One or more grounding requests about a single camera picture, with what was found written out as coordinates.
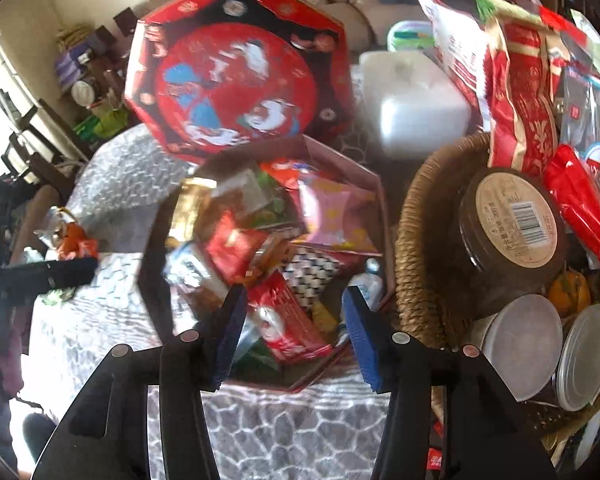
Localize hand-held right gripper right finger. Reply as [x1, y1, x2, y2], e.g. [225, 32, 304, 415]
[341, 285, 551, 480]

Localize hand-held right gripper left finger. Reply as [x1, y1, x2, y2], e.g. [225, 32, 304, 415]
[32, 284, 249, 480]

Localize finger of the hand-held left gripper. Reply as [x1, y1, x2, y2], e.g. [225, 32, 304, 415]
[0, 257, 99, 294]

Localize orange snack packet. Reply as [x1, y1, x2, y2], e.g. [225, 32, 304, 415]
[35, 207, 101, 261]

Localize red octagonal box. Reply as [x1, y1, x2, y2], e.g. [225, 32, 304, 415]
[140, 132, 396, 393]

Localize white plastic container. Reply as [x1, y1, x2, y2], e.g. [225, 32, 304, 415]
[357, 50, 473, 161]

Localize green white lidded container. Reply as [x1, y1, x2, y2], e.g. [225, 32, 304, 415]
[387, 20, 436, 53]

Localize pile of snack packets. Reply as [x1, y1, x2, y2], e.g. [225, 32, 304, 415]
[165, 157, 386, 371]

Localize dark wooden chair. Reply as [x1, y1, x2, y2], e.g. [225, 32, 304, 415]
[2, 100, 96, 181]

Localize wicker basket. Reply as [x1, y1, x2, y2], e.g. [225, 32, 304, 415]
[395, 132, 600, 456]

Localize can with grey plastic lid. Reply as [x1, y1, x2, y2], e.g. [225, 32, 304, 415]
[550, 304, 600, 413]
[472, 294, 563, 403]

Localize small round fan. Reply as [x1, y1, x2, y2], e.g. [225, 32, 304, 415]
[70, 80, 98, 108]

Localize purple boxes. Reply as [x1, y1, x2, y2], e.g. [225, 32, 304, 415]
[55, 42, 96, 86]

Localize brown jar with barcode lid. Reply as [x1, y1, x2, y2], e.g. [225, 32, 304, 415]
[442, 167, 568, 316]

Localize orange tangerine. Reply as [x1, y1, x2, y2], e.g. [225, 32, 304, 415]
[547, 270, 593, 311]

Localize red plastic bag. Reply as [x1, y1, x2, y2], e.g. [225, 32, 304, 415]
[545, 144, 600, 286]

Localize red rabbit print box lid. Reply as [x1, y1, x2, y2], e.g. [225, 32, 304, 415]
[124, 0, 356, 163]

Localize red gold tall packet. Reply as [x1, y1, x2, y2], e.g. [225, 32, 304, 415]
[485, 15, 563, 176]

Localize white red large packet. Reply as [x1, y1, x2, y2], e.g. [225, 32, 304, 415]
[410, 0, 496, 126]

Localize clear zip bag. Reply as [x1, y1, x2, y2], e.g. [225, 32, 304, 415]
[560, 65, 600, 161]

